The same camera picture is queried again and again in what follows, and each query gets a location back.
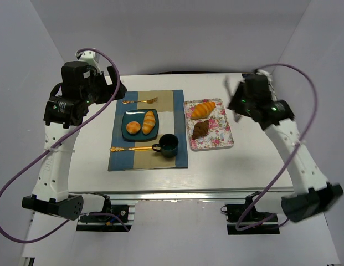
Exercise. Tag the floral serving tray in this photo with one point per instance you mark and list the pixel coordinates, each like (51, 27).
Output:
(218, 136)

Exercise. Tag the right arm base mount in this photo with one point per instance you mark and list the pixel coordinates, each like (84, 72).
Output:
(233, 213)

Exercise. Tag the dark teal mug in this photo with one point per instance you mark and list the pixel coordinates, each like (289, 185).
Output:
(167, 146)

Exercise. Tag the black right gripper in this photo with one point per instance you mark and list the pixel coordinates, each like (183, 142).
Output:
(236, 98)

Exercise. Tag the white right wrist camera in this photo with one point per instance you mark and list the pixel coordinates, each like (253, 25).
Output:
(268, 76)

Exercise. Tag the small striped bread roll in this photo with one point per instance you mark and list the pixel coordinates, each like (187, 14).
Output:
(148, 122)

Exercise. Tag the chocolate croissant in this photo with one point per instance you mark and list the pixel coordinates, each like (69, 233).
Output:
(200, 129)

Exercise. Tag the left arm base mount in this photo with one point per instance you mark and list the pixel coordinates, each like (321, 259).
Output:
(123, 216)

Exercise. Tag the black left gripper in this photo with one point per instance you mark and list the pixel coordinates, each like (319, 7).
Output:
(111, 87)

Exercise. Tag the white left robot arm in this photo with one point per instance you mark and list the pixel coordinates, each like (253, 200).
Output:
(50, 195)

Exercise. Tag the gold fork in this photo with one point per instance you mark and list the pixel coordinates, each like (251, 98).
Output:
(149, 101)

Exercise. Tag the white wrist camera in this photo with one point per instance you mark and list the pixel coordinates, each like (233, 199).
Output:
(268, 76)
(92, 58)

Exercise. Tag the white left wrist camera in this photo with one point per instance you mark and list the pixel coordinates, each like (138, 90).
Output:
(92, 58)

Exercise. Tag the large striped croissant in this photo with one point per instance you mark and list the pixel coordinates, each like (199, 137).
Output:
(203, 110)

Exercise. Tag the blue and beige placemat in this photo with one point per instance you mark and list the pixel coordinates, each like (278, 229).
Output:
(171, 121)

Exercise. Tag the aluminium table rail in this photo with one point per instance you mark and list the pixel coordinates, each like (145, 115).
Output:
(274, 95)

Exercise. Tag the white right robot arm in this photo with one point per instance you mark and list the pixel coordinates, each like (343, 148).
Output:
(313, 193)

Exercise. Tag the round bread bun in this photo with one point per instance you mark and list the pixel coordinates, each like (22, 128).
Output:
(133, 127)

